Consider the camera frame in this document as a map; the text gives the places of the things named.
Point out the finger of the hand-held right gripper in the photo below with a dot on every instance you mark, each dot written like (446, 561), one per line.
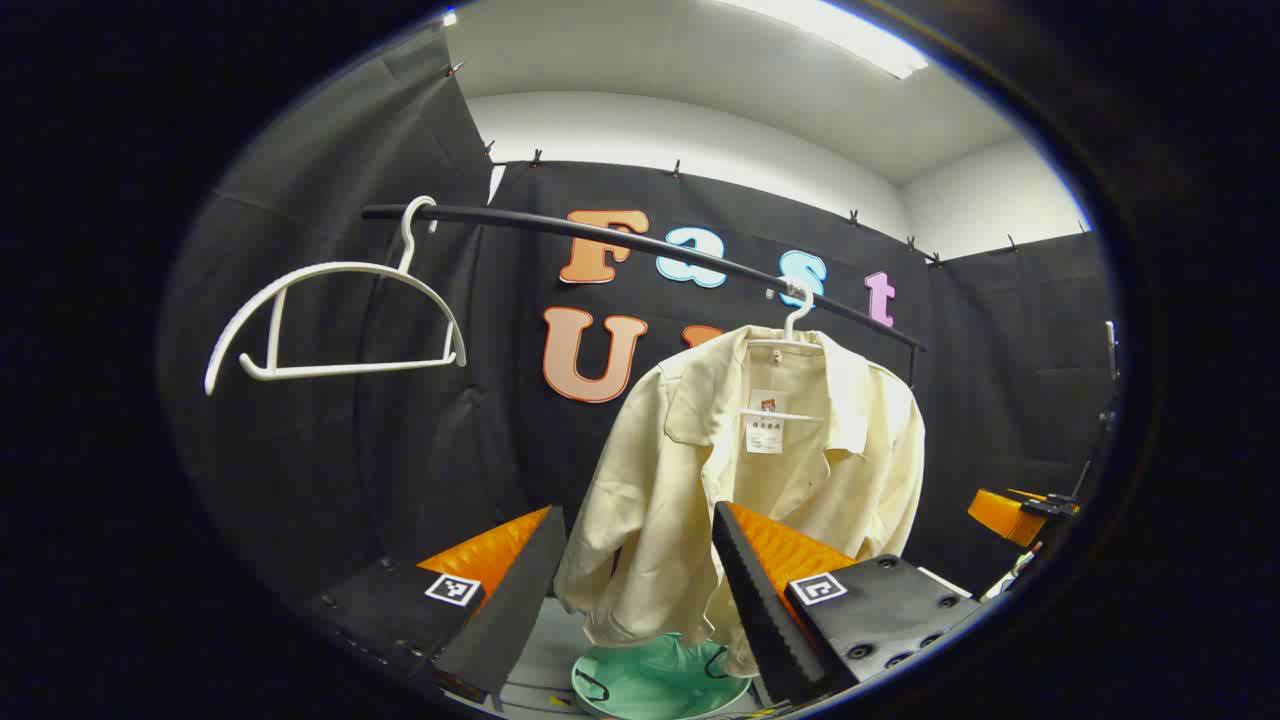
(1000, 518)

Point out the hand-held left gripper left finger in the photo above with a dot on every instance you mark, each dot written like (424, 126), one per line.
(510, 610)

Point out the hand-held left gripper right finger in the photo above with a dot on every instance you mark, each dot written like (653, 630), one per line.
(765, 610)

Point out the cream shirt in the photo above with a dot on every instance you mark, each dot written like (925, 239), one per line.
(650, 470)

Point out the white plastic hanger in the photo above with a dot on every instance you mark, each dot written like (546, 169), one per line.
(789, 333)
(350, 368)

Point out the white board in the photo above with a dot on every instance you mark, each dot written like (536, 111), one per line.
(948, 582)

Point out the black backdrop cloth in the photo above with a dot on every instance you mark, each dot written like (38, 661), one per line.
(400, 450)

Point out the row of backdrop clips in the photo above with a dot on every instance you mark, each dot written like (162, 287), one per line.
(677, 168)

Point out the ceiling light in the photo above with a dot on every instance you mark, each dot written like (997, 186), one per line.
(860, 40)

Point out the black clothes rail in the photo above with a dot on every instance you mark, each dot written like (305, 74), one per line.
(640, 243)

